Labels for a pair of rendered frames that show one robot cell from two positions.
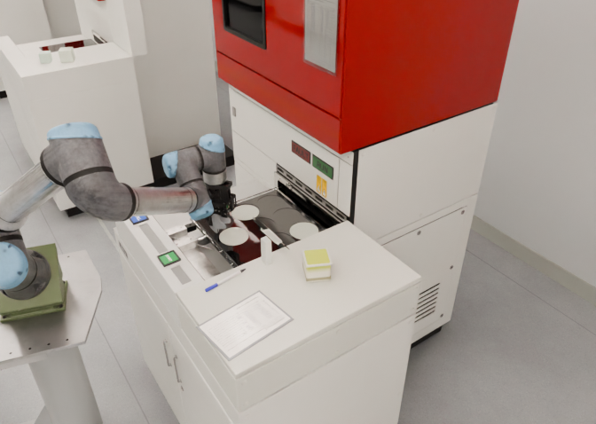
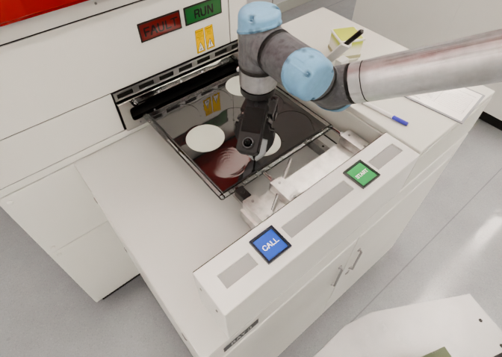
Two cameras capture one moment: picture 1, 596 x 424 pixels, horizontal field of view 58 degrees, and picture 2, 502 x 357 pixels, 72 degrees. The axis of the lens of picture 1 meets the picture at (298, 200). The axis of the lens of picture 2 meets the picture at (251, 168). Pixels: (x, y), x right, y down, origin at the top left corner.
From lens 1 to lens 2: 182 cm
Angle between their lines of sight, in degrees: 68
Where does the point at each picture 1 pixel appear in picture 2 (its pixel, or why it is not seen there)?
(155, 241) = (325, 202)
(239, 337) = (454, 92)
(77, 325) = (450, 317)
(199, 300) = (422, 129)
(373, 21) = not seen: outside the picture
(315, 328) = not seen: hidden behind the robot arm
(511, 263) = not seen: hidden behind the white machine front
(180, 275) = (385, 157)
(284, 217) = (216, 101)
